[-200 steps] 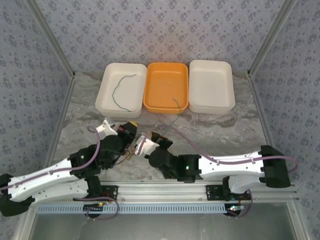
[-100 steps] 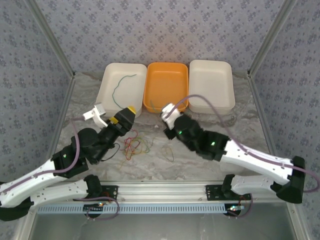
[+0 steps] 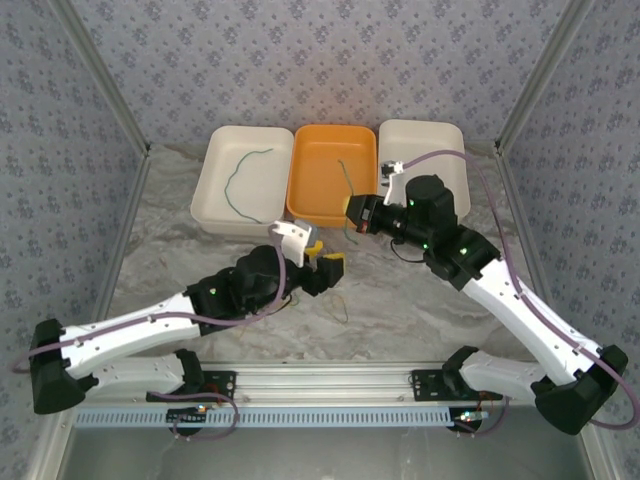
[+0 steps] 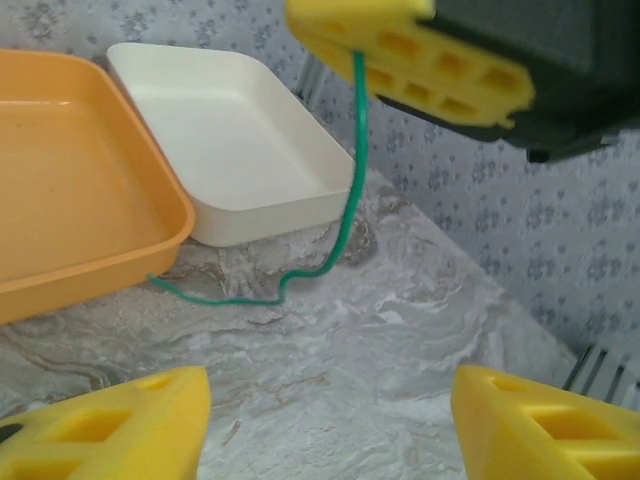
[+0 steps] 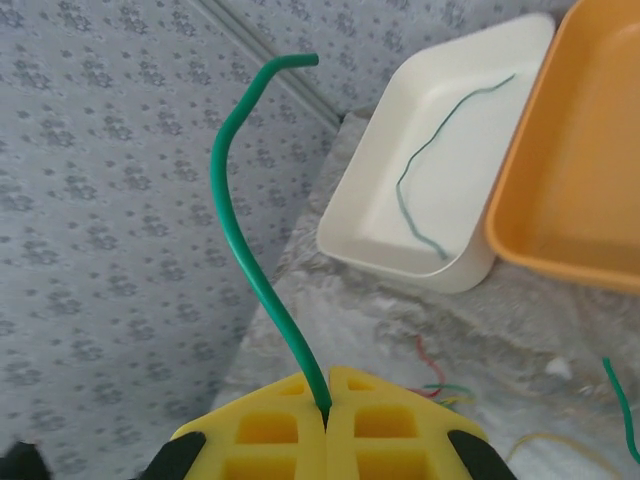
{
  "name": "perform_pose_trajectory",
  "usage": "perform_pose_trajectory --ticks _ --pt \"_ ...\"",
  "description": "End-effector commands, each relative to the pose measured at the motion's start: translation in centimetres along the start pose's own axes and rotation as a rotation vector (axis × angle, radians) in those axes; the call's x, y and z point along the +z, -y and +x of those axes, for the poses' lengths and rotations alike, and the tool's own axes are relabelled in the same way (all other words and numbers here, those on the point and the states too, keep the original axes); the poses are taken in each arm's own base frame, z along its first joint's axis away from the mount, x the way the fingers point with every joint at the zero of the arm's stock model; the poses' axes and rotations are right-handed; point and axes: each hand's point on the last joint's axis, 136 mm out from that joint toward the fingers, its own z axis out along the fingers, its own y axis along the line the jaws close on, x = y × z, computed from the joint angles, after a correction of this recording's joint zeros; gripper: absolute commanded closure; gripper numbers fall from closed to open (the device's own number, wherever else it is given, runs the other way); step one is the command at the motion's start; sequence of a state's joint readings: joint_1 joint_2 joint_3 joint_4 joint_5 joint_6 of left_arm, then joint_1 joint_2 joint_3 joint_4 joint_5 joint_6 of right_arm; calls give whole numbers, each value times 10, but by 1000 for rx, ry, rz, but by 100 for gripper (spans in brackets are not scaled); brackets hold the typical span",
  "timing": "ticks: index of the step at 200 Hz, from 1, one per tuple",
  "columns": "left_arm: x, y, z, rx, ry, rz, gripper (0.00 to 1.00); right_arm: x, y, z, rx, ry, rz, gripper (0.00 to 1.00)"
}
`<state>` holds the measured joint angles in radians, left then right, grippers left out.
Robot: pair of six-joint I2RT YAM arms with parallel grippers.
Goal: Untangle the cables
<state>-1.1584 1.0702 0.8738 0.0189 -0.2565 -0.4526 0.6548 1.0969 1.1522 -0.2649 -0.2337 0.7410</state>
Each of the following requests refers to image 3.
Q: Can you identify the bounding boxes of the thin green wire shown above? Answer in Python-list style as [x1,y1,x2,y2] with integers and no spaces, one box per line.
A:
[337,158,359,246]
[223,147,274,225]

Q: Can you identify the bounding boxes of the thin yellow wire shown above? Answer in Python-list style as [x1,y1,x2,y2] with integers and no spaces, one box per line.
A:
[322,294,350,324]

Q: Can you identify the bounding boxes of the orange plastic tray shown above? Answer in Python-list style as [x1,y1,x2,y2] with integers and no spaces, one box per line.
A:
[285,123,378,230]

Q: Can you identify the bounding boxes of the white plastic tray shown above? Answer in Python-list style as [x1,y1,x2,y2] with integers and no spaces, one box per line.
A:
[190,125,295,237]
[378,118,473,221]

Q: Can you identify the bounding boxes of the small black circuit board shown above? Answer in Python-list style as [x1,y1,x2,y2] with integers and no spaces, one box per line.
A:
[167,405,211,426]
[452,408,489,431]

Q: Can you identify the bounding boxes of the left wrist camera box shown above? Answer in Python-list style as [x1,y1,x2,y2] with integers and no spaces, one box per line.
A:
[268,218,315,267]

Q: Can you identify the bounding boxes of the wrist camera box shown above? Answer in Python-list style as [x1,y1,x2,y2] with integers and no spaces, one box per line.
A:
[379,158,409,206]
[268,218,315,267]

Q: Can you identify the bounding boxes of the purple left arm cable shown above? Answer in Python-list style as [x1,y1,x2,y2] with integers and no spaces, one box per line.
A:
[10,223,289,375]

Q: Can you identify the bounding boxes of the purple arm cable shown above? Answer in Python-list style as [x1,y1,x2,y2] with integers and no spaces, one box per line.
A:
[403,149,636,429]
[10,223,289,375]

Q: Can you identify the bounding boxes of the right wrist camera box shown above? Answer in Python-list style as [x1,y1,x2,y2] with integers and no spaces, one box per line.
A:
[379,158,409,206]

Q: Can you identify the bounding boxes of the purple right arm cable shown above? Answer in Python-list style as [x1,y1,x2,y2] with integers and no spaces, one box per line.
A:
[403,149,636,429]

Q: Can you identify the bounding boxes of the aluminium frame side bar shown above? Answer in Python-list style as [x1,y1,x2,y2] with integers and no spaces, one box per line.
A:
[27,149,153,480]
[494,144,621,480]

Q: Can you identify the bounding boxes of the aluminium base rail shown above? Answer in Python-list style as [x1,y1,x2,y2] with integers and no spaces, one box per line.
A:
[199,360,451,401]

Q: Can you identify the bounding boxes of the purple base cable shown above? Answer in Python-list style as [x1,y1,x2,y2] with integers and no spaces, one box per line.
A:
[452,392,509,439]
[169,389,243,444]

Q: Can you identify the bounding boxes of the light blue slotted cable duct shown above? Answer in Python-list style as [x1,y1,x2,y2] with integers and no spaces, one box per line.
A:
[73,407,489,430]

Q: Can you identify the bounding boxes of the aluminium frame post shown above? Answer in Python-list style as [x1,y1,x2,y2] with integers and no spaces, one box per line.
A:
[493,0,596,154]
[49,0,153,157]

